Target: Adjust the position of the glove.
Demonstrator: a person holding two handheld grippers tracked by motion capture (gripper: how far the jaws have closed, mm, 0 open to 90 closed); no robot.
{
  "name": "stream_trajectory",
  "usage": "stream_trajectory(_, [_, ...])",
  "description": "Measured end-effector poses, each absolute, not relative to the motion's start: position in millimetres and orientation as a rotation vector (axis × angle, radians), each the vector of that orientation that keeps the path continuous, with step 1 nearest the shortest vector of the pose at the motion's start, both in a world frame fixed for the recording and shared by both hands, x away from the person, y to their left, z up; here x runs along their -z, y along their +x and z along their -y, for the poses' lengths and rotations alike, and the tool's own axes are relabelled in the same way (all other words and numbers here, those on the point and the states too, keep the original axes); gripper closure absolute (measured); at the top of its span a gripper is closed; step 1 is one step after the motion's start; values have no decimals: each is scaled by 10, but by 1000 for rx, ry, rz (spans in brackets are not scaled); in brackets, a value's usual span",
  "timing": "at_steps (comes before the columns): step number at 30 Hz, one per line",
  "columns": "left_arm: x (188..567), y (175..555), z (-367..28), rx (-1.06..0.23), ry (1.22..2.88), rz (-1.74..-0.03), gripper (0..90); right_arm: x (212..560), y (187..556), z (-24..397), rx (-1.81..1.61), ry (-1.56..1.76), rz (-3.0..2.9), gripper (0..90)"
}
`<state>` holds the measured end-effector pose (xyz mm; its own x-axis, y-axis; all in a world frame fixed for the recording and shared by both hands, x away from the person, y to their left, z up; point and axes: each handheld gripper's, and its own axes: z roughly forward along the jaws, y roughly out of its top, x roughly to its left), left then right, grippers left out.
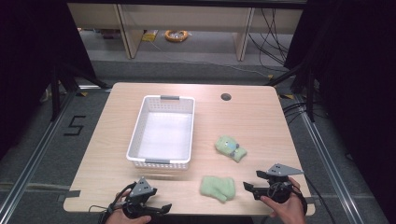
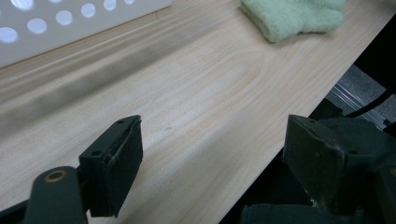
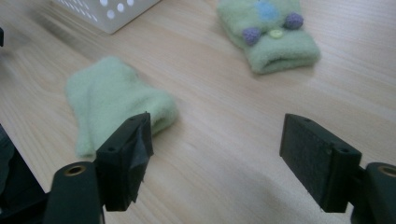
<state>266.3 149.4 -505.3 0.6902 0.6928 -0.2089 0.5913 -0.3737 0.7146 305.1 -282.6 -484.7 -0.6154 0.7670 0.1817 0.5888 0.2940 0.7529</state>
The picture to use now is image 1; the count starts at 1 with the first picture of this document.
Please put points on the person's right hand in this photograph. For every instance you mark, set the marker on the person's right hand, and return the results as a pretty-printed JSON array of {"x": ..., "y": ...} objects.
[{"x": 288, "y": 211}]

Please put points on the black curtain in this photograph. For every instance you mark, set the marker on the black curtain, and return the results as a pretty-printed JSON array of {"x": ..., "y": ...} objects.
[
  {"x": 358, "y": 77},
  {"x": 31, "y": 62}
]

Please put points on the green glove with printed face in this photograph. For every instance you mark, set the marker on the green glove with printed face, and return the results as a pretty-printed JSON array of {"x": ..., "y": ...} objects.
[{"x": 229, "y": 148}]

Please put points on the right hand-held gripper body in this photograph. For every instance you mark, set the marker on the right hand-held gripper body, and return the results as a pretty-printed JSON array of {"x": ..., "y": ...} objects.
[{"x": 279, "y": 186}]

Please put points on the yellow packet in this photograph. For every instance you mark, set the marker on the yellow packet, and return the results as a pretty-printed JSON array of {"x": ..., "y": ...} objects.
[{"x": 150, "y": 35}]

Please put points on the black metal stand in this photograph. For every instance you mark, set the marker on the black metal stand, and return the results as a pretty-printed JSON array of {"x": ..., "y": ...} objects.
[
  {"x": 56, "y": 93},
  {"x": 309, "y": 93}
]

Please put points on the white plastic basket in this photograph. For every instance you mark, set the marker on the white plastic basket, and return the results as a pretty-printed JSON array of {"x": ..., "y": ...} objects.
[{"x": 164, "y": 133}]

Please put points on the plain green fuzzy glove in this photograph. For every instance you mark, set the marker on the plain green fuzzy glove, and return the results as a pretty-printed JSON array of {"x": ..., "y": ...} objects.
[{"x": 218, "y": 187}]

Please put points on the aluminium floor rail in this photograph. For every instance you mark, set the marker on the aluminium floor rail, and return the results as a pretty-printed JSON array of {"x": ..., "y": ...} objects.
[
  {"x": 330, "y": 161},
  {"x": 34, "y": 155}
]

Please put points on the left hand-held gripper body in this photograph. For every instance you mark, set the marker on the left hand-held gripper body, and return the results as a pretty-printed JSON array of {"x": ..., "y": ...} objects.
[{"x": 140, "y": 187}]

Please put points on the person's left hand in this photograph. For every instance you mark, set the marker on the person's left hand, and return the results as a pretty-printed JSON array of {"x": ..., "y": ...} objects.
[{"x": 118, "y": 217}]

